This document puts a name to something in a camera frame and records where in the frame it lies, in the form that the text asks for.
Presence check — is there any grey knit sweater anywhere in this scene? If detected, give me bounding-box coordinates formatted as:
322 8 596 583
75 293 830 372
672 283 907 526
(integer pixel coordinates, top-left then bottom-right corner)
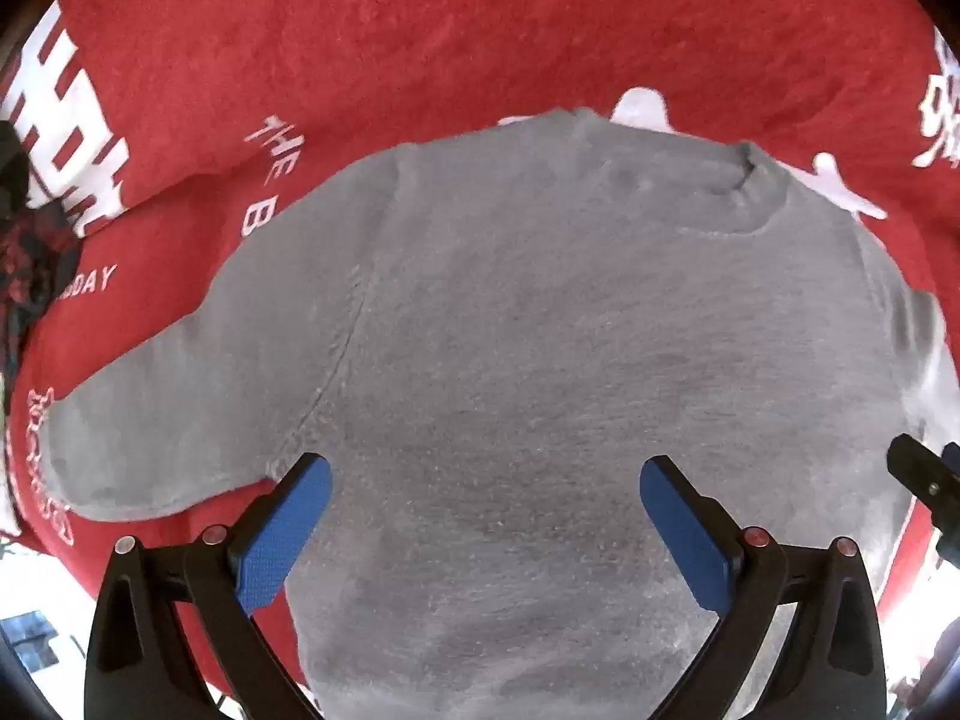
41 106 960 720

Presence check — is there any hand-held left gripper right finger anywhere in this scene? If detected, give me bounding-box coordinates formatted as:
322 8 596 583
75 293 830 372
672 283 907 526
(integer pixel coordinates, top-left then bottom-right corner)
639 454 890 720

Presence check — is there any black red patterned cloth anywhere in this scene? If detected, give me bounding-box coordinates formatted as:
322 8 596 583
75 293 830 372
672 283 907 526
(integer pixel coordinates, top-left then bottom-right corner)
0 120 82 391

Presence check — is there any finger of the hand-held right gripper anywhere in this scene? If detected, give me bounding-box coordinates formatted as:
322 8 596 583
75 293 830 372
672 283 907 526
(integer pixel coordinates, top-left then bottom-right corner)
887 433 960 520

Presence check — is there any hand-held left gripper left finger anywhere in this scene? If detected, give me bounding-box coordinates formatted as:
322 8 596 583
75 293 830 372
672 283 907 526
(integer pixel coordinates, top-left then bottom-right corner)
85 452 333 720

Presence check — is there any red printed blanket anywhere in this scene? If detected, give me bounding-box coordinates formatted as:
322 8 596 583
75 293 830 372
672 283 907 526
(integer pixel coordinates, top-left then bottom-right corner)
0 0 960 695

